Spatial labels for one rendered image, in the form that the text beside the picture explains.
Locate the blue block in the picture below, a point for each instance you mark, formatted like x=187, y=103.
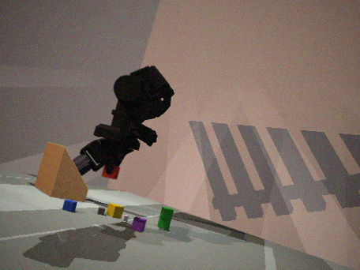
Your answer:
x=69, y=205

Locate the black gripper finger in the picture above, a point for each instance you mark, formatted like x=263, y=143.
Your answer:
x=110, y=154
x=122, y=155

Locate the red block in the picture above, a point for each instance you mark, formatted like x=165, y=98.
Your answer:
x=113, y=175

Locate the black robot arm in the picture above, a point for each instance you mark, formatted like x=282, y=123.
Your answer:
x=141, y=91

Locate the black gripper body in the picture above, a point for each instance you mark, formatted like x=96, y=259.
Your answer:
x=117, y=132

